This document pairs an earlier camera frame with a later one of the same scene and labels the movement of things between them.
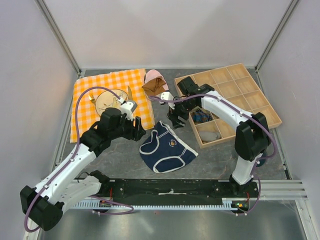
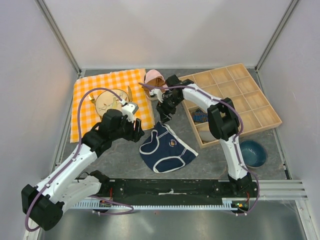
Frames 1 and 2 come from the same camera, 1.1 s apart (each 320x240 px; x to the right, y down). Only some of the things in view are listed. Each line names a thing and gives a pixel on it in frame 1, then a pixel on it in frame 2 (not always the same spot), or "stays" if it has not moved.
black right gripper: x=172 y=116 to x=163 y=111
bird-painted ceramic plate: x=106 y=99 stays
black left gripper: x=135 y=133 stays
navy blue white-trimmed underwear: x=164 y=151 stays
